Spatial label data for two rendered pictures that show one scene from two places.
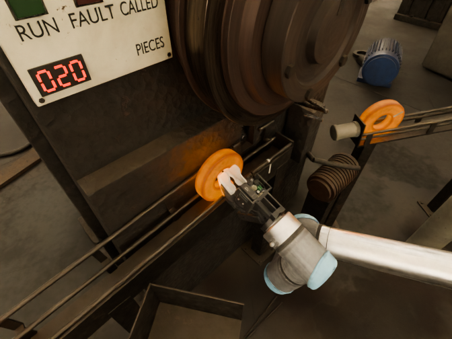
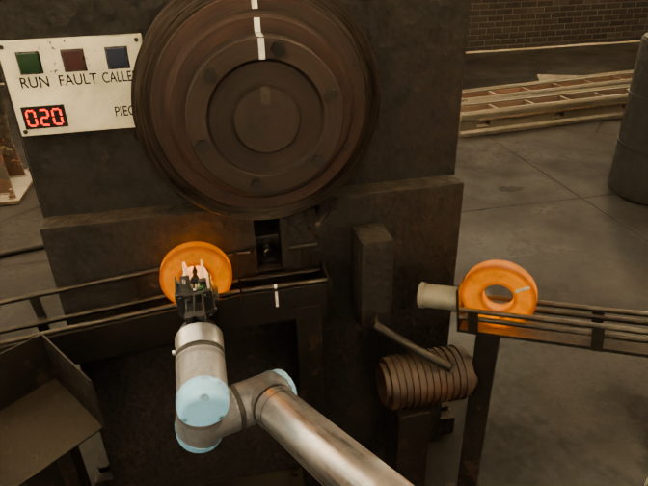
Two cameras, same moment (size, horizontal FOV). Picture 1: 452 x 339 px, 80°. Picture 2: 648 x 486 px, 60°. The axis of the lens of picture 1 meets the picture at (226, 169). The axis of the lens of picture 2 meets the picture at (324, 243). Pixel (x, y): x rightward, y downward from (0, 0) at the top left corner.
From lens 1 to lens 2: 84 cm
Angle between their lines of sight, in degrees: 31
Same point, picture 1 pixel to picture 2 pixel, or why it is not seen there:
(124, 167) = (86, 219)
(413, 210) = not seen: outside the picture
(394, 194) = not seen: outside the picture
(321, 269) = (188, 388)
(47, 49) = (38, 96)
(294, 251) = (180, 361)
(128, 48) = (107, 108)
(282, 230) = (184, 334)
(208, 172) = (169, 257)
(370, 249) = (293, 419)
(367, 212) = not seen: outside the picture
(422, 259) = (327, 445)
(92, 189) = (46, 226)
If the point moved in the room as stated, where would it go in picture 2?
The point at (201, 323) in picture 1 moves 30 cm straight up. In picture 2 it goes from (67, 411) to (24, 279)
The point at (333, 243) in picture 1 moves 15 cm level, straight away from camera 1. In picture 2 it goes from (270, 404) to (346, 385)
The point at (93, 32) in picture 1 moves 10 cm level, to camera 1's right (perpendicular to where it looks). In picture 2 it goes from (76, 91) to (111, 96)
